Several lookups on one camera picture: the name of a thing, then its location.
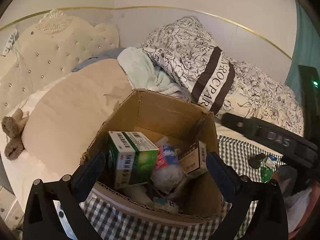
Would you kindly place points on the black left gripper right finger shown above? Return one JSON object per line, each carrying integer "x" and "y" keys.
{"x": 269, "y": 220}

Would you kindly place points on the floral folded duvet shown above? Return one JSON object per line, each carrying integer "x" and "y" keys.
{"x": 187, "y": 52}

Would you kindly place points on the checkered gingham cloth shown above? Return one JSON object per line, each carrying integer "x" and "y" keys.
{"x": 111, "y": 223}

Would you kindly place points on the white power strip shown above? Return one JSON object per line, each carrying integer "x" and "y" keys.
{"x": 10, "y": 42}

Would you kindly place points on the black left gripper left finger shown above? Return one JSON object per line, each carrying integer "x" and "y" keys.
{"x": 41, "y": 220}

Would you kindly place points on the green white medicine box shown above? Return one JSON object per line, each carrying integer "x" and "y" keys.
{"x": 131, "y": 159}

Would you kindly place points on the green snack packet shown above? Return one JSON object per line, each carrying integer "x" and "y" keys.
{"x": 266, "y": 174}

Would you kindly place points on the white plush toy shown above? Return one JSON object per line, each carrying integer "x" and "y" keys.
{"x": 165, "y": 187}

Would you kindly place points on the red white medicine box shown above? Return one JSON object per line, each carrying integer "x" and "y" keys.
{"x": 193, "y": 161}

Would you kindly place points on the cream tufted headboard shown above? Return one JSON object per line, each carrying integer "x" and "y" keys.
{"x": 47, "y": 51}

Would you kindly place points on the brown plush toy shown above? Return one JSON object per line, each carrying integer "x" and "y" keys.
{"x": 13, "y": 127}

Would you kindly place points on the beige pillow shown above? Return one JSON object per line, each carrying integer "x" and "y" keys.
{"x": 66, "y": 119}

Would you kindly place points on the teal curtain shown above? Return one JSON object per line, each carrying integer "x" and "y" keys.
{"x": 306, "y": 51}

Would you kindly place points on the brown cardboard box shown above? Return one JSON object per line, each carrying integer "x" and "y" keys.
{"x": 158, "y": 116}

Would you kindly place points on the blue white tissue pack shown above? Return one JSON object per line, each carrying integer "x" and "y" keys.
{"x": 272, "y": 162}

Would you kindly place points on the red blue white packet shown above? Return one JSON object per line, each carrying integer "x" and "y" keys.
{"x": 166, "y": 157}

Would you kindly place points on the black tape roll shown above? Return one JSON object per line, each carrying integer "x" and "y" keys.
{"x": 255, "y": 161}

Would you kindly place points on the mint green towel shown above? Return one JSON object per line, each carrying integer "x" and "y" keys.
{"x": 142, "y": 73}

